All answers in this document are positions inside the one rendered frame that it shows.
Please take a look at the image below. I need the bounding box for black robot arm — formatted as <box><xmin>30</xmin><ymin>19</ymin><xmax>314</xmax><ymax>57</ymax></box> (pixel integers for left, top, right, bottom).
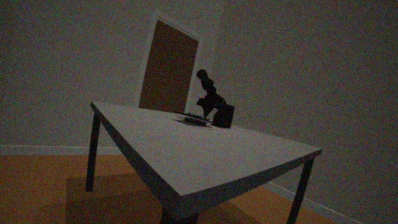
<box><xmin>197</xmin><ymin>69</ymin><xmax>226</xmax><ymax>107</ymax></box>

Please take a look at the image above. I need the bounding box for grey switch panel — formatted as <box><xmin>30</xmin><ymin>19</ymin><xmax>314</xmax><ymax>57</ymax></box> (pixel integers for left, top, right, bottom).
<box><xmin>175</xmin><ymin>111</ymin><xmax>217</xmax><ymax>127</ymax></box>

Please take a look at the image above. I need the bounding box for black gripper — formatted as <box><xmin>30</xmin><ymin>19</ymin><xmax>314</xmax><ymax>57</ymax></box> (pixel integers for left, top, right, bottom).
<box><xmin>197</xmin><ymin>94</ymin><xmax>221</xmax><ymax>117</ymax></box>

